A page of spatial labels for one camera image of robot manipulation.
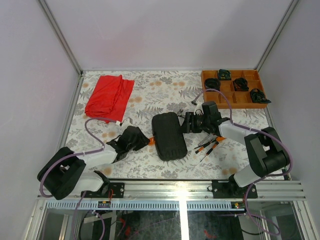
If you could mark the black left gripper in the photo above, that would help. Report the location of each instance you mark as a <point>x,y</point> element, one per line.
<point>144,141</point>

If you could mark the orange compartment tray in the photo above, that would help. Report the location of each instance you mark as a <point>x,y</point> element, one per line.
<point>238,99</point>

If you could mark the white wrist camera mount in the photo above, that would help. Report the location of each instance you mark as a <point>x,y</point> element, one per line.
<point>198,108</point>
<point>125,123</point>

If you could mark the red folded cloth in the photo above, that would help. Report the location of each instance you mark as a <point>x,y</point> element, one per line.
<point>110,98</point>

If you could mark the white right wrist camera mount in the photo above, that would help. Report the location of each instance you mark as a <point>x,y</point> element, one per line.
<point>198,108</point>

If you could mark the small orange black screwdriver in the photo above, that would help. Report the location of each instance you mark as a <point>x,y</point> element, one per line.
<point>210,150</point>

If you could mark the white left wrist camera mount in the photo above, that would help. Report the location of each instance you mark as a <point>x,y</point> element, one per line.
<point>125,123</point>

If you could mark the black plastic tool case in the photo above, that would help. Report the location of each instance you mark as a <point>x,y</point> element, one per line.
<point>169,140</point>

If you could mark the steel claw hammer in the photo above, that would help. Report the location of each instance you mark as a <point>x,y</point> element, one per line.
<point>180,113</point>

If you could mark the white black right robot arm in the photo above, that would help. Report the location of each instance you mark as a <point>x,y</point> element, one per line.
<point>266,153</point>

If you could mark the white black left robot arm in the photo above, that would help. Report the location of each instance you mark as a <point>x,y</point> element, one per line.
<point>67,172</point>

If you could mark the large black handled screwdriver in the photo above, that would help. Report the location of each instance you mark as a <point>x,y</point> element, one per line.
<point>211,138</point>

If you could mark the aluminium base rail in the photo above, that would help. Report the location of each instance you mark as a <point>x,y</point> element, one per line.
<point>167,195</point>

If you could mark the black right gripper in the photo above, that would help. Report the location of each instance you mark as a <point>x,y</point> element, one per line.
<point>186,127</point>

